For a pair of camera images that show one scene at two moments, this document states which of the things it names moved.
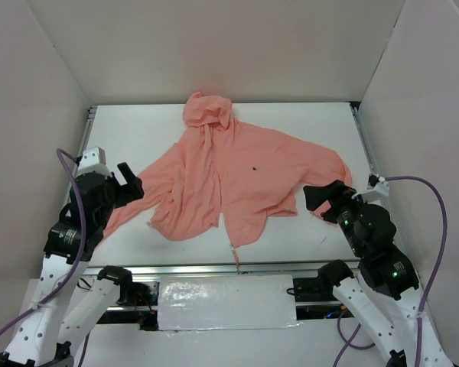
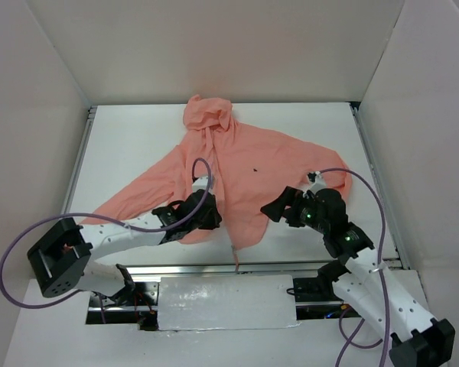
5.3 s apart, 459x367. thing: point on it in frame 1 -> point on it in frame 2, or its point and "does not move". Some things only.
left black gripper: [119, 189] -> [208, 213]
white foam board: [228, 302] does not move
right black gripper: [337, 200] -> [291, 209]
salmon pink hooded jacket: [229, 174] does not move
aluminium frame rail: [209, 268] does not move
